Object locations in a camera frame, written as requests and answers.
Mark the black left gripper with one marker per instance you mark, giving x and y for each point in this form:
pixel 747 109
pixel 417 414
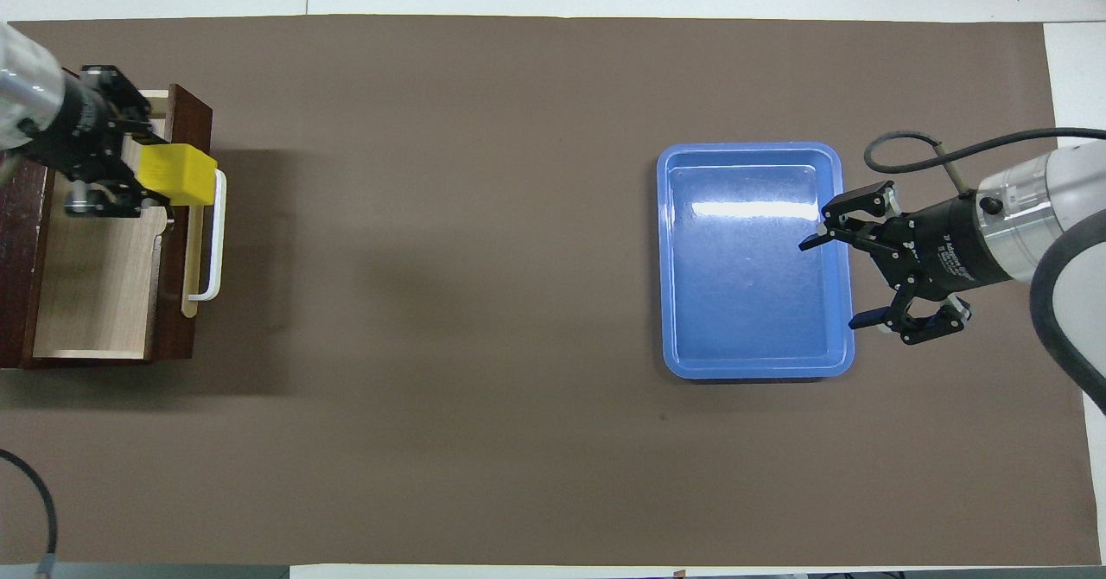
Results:
pixel 91 134

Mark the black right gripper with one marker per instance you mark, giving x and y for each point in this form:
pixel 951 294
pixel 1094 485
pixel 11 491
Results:
pixel 946 251

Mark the yellow cube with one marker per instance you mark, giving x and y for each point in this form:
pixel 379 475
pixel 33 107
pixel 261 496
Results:
pixel 177 173

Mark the blue plastic tray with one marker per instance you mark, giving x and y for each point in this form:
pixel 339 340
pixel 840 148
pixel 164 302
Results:
pixel 743 302

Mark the brown table mat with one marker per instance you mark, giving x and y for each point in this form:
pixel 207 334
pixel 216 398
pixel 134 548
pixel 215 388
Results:
pixel 432 216

